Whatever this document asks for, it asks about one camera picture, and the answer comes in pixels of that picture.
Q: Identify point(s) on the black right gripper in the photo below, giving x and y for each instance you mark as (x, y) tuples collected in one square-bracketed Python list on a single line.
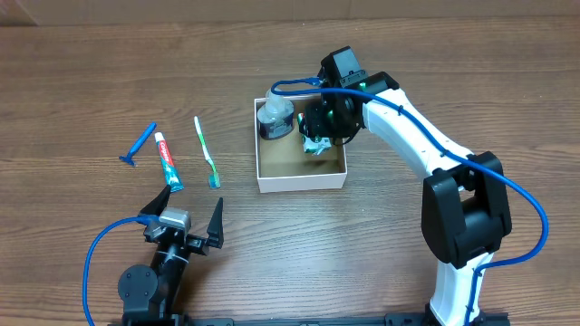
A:
[(314, 131)]

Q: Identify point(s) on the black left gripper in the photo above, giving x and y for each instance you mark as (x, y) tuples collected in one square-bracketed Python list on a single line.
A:
[(186, 240)]

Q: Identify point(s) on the green soap bar packet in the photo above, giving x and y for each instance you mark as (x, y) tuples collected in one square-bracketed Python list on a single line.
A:
[(314, 145)]

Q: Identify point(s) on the red green toothpaste tube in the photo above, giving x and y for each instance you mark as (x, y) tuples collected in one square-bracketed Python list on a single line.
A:
[(171, 173)]

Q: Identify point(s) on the green white toothbrush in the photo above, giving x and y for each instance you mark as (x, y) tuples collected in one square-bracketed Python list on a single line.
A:
[(213, 178)]

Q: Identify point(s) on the clear sanitizer bottle dark label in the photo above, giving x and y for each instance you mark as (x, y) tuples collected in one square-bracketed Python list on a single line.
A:
[(275, 117)]

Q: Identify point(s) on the blue disposable razor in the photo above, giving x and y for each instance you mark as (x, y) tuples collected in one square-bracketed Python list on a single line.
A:
[(128, 157)]

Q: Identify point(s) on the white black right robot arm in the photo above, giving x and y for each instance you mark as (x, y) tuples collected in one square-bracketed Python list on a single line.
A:
[(464, 211)]

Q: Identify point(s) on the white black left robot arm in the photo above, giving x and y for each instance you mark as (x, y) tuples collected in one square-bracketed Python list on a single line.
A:
[(149, 291)]

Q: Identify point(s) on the white cardboard box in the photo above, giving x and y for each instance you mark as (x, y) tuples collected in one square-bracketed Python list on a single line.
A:
[(282, 165)]

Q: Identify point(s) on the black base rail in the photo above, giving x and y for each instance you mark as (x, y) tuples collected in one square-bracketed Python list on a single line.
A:
[(308, 320)]

